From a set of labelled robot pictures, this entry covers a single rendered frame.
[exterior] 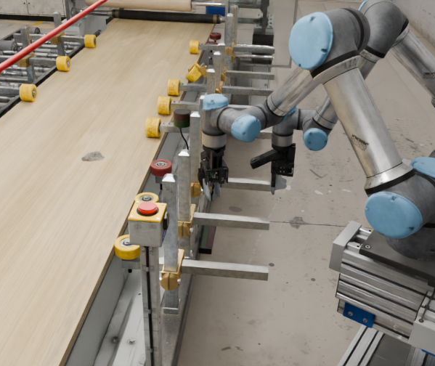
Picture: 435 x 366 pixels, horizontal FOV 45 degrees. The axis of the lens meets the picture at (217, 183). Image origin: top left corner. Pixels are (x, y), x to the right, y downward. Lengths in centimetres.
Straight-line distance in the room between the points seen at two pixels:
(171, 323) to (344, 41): 92
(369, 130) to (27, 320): 91
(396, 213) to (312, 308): 160
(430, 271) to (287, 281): 158
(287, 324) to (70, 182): 128
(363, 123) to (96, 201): 95
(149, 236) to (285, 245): 206
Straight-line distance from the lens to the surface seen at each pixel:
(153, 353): 138
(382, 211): 121
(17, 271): 154
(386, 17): 165
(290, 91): 148
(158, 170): 195
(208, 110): 154
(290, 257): 304
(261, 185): 196
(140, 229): 111
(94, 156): 206
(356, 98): 121
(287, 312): 269
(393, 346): 236
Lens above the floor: 183
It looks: 30 degrees down
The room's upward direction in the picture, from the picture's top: 2 degrees clockwise
